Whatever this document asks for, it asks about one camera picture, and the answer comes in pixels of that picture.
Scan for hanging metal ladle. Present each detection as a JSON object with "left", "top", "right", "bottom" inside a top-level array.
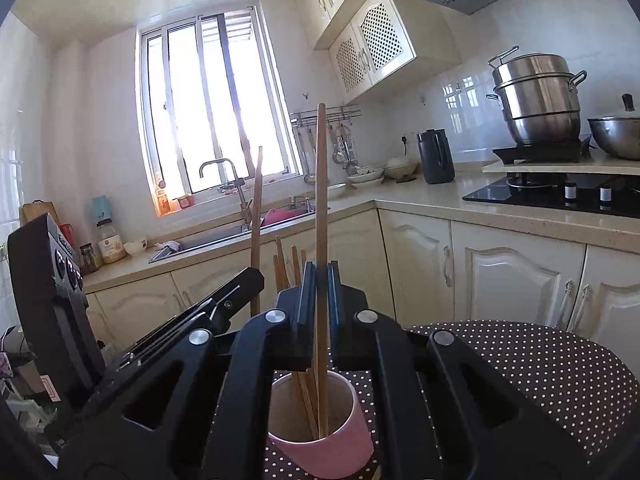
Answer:
[{"left": 300, "top": 127, "right": 317, "bottom": 184}]

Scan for dark grey kettle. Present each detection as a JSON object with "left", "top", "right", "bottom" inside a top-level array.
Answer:
[{"left": 416, "top": 128, "right": 456, "bottom": 185}]

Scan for chrome sink faucet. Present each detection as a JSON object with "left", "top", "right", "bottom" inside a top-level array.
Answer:
[{"left": 199, "top": 158, "right": 253, "bottom": 226}]

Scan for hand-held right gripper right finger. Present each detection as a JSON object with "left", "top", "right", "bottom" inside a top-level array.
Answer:
[{"left": 325, "top": 261, "right": 586, "bottom": 480}]

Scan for bunch of wooden chopsticks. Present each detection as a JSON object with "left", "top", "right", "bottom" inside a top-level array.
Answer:
[{"left": 272, "top": 235, "right": 321, "bottom": 440}]

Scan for long wooden chopstick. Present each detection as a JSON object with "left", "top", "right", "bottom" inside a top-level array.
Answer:
[
  {"left": 249, "top": 146, "right": 264, "bottom": 318},
  {"left": 314, "top": 103, "right": 331, "bottom": 436}
]

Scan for wooden cutting board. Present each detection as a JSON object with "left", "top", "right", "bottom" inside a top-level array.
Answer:
[{"left": 20, "top": 201, "right": 61, "bottom": 228}]

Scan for kitchen window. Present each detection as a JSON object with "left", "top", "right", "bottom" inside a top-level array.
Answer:
[{"left": 135, "top": 6, "right": 306, "bottom": 211}]

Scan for black induction cooker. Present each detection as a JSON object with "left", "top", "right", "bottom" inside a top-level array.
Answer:
[{"left": 492, "top": 135, "right": 593, "bottom": 165}]

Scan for orange bottle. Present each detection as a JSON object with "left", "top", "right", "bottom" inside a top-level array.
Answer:
[{"left": 155, "top": 175, "right": 173, "bottom": 216}]

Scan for small cream lattice cabinet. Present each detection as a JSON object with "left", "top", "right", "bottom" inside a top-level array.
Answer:
[{"left": 314, "top": 0, "right": 463, "bottom": 106}]

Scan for shallow white dish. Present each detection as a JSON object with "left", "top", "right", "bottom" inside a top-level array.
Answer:
[{"left": 346, "top": 165, "right": 386, "bottom": 183}]

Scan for white stone slab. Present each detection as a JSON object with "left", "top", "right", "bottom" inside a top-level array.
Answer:
[{"left": 482, "top": 152, "right": 640, "bottom": 176}]

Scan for black gas hob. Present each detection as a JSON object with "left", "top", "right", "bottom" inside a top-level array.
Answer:
[{"left": 462, "top": 172, "right": 640, "bottom": 221}]

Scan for steel wok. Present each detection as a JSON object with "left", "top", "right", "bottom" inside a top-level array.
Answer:
[{"left": 587, "top": 94, "right": 640, "bottom": 161}]

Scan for steel steamer pot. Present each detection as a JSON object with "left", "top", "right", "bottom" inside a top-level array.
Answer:
[{"left": 486, "top": 46, "right": 587, "bottom": 145}]

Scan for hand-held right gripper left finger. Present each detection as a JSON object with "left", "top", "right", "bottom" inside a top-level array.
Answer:
[{"left": 57, "top": 261, "right": 317, "bottom": 480}]

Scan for pink cup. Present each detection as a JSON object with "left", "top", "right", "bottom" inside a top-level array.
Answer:
[{"left": 267, "top": 371, "right": 375, "bottom": 480}]

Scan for steel kitchen sink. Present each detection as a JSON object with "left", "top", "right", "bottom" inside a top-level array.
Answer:
[{"left": 148, "top": 205, "right": 321, "bottom": 264}]

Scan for metal utensil rail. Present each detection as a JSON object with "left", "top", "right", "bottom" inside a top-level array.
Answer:
[{"left": 290, "top": 105, "right": 362, "bottom": 128}]

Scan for clear glass jar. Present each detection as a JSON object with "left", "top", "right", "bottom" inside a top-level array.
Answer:
[{"left": 96, "top": 220, "right": 127, "bottom": 264}]

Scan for round polka-dot table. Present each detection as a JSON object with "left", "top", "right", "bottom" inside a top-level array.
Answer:
[{"left": 207, "top": 320, "right": 640, "bottom": 480}]

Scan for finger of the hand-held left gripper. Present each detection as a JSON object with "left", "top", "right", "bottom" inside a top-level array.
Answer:
[{"left": 117, "top": 267, "right": 266, "bottom": 366}]

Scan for hanging kitchen utensils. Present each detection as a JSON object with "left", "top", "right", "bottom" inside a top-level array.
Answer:
[{"left": 327, "top": 122, "right": 360, "bottom": 176}]

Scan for red dish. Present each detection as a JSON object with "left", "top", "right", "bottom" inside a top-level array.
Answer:
[{"left": 262, "top": 207, "right": 308, "bottom": 226}]

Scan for large white bowl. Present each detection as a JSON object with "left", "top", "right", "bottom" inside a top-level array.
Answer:
[{"left": 385, "top": 156, "right": 420, "bottom": 181}]

